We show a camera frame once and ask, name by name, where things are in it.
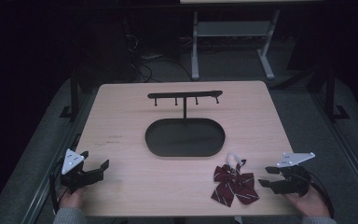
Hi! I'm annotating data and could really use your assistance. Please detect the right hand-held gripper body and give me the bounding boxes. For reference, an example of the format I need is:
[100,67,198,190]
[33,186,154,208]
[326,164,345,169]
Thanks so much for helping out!
[271,151,317,198]

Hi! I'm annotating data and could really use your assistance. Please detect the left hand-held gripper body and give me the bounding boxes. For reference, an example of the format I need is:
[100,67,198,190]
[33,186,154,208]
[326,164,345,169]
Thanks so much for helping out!
[60,148,91,195]

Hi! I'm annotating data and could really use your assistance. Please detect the dark red striped bow tie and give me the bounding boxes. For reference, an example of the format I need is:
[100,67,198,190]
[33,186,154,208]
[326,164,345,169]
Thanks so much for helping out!
[210,151,261,208]

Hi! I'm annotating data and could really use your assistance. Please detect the black hook rack with tray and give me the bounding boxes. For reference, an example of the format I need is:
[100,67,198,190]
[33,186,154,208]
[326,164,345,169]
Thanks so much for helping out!
[145,90,227,158]

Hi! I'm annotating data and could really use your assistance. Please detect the person's left hand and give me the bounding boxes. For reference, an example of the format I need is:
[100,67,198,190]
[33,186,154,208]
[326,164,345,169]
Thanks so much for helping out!
[58,186,88,210]

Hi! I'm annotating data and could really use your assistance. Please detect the person's right hand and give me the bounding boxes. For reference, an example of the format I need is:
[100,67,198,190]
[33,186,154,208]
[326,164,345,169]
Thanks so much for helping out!
[286,186,331,217]

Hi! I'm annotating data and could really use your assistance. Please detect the black metal stand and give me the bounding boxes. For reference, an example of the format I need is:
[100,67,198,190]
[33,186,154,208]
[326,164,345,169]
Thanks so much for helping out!
[59,69,82,121]
[323,60,351,122]

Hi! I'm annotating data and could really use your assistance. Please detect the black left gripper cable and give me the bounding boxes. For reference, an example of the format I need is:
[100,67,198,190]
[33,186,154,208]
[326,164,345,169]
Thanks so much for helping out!
[49,160,68,215]

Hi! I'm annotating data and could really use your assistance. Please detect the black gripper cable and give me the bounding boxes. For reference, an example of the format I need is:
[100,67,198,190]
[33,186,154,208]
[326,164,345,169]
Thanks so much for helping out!
[49,160,68,215]
[304,171,336,219]

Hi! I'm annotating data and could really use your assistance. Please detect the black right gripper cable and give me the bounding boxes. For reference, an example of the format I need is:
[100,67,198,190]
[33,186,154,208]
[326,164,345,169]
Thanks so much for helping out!
[304,171,336,219]

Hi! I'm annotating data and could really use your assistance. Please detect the black floor cables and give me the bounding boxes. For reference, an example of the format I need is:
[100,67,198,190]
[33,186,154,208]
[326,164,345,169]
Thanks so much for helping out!
[124,32,194,84]

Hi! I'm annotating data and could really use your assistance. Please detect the white metal table frame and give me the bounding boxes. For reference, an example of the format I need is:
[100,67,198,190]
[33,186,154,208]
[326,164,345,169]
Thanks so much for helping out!
[179,0,282,81]

